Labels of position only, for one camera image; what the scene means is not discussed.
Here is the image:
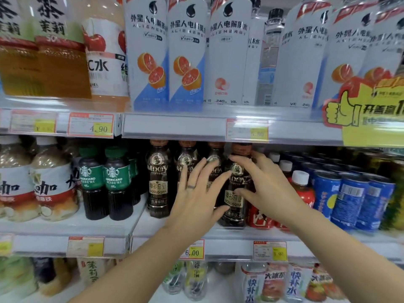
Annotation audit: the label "person's right forearm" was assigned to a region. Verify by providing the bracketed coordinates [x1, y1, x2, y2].
[279, 206, 404, 303]

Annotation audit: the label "amber jasmine tea bottle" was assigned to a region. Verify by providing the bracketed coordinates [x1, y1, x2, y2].
[0, 0, 40, 97]
[30, 0, 93, 100]

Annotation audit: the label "white grapefruit drink bottle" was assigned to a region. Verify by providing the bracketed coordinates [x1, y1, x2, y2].
[167, 0, 208, 113]
[360, 0, 404, 84]
[311, 0, 377, 120]
[123, 0, 170, 113]

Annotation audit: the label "clear water bottle black cap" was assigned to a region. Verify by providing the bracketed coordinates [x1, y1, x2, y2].
[255, 8, 286, 108]

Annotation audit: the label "dark coffee bottle gold label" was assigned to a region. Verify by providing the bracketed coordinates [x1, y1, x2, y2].
[146, 140, 173, 219]
[217, 143, 257, 229]
[205, 142, 227, 209]
[174, 141, 202, 194]

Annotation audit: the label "pink apple drink bottle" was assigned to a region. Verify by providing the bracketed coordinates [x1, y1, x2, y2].
[117, 16, 131, 99]
[80, 0, 130, 104]

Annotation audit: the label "dark drink bottle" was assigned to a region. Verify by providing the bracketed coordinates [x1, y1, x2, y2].
[33, 258, 57, 285]

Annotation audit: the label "beige label tea bottle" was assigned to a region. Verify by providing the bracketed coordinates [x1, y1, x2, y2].
[77, 258, 110, 286]

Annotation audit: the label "pale green drink bottles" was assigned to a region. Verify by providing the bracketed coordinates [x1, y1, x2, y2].
[0, 257, 39, 303]

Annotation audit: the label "person's left forearm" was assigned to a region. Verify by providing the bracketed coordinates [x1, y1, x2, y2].
[68, 222, 221, 303]

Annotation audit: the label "black coffee bottle green label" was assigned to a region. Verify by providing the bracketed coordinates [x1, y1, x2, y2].
[104, 146, 135, 221]
[77, 146, 110, 221]

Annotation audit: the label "red yellow price tag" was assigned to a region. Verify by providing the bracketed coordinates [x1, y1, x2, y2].
[68, 112, 114, 138]
[66, 237, 105, 259]
[0, 234, 14, 257]
[179, 239, 205, 261]
[9, 110, 57, 135]
[253, 241, 288, 262]
[226, 119, 270, 143]

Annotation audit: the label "group of blue drink cans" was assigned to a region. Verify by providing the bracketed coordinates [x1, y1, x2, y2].
[280, 151, 397, 233]

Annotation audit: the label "person's left hand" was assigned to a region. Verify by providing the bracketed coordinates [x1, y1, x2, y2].
[165, 158, 233, 239]

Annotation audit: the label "grey capped bottle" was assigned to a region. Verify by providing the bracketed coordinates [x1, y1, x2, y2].
[214, 262, 236, 275]

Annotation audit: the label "clear bottle green label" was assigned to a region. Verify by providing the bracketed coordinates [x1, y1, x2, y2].
[184, 261, 209, 302]
[161, 261, 187, 296]

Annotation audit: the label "yellow thumbs-up promo sign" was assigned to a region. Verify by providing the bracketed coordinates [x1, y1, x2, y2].
[322, 73, 404, 147]

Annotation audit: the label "white store shelf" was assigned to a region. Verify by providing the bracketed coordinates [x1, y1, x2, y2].
[0, 195, 148, 259]
[0, 94, 124, 139]
[121, 102, 404, 147]
[131, 207, 404, 266]

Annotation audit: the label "green yellow drink bottles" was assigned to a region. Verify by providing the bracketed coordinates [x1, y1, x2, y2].
[368, 148, 404, 233]

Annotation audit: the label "white label blue print bottle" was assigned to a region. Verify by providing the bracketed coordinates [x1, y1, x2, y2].
[240, 262, 269, 303]
[285, 263, 313, 303]

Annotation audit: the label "peach tea bottle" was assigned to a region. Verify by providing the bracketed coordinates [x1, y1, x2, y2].
[262, 262, 290, 302]
[306, 263, 346, 302]

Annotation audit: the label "yellow drink bottle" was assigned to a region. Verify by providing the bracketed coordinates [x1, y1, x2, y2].
[40, 258, 78, 297]

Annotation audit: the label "person's right hand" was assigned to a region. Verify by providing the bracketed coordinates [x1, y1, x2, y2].
[229, 150, 312, 230]

